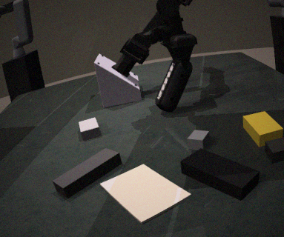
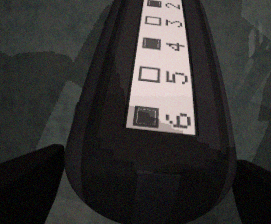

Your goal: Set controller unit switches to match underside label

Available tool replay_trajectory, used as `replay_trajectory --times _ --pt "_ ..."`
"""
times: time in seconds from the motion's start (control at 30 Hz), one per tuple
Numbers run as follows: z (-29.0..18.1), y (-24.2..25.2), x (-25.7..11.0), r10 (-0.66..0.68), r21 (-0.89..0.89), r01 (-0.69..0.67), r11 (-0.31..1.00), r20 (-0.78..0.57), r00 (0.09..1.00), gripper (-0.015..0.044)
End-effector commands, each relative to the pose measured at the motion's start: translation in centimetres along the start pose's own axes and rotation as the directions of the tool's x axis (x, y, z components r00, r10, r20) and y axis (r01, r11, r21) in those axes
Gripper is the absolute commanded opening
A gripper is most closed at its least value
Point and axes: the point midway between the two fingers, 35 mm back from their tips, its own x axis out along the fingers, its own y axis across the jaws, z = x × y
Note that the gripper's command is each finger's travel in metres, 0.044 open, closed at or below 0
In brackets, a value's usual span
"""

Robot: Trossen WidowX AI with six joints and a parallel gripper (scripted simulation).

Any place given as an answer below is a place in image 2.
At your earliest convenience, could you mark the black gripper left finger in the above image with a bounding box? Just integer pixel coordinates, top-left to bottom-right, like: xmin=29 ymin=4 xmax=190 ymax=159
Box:
xmin=0 ymin=144 xmax=64 ymax=224

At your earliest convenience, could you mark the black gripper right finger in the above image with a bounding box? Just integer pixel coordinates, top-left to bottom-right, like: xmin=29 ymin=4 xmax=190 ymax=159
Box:
xmin=231 ymin=160 xmax=271 ymax=224

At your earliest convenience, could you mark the dark grey switch panel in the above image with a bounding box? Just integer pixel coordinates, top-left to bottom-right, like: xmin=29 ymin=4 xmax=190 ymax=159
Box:
xmin=63 ymin=0 xmax=237 ymax=224

